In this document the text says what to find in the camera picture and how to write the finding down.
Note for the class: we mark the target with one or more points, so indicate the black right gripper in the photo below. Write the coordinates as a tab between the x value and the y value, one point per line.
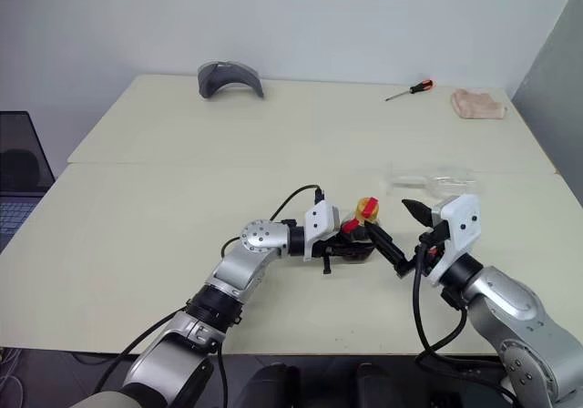
430	246

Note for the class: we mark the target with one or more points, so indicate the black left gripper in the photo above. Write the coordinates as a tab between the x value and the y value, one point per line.
329	247

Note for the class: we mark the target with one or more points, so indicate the red yellow toy object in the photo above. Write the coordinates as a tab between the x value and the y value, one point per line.
366	210

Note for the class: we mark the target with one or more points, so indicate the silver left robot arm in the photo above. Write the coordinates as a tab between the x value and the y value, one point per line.
255	239

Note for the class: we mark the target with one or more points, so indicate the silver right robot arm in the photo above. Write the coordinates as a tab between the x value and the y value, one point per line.
510	298

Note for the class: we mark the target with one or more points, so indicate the clear plastic bag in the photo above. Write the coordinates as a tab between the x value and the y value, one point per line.
448	181

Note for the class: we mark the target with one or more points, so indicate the pale pink cloth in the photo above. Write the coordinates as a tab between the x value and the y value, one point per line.
478	104

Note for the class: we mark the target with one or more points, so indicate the grey cap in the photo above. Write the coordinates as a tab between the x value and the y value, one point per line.
230	78

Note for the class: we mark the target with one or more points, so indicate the grey partition panel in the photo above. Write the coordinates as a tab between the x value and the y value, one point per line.
558	84

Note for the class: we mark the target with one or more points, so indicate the dark laptop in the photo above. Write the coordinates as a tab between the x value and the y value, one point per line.
18	166

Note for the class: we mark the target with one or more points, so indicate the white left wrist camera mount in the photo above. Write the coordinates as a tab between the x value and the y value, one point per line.
321	223

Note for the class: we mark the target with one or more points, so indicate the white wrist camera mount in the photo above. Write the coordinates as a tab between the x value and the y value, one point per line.
460	226
321	223

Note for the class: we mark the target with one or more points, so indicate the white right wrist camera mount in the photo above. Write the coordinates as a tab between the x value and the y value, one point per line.
460	226

